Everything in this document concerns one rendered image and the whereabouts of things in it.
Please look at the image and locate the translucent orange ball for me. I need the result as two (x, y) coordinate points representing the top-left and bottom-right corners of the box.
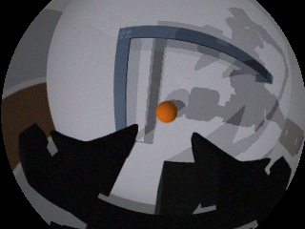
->
(156, 114), (178, 123)

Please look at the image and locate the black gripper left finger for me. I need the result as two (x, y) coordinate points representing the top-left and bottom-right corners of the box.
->
(51, 123), (138, 198)

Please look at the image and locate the orange-brown ball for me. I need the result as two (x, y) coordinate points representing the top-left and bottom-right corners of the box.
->
(156, 102), (178, 115)

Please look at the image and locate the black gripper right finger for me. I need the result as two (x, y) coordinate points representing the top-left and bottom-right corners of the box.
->
(191, 133), (271, 209)

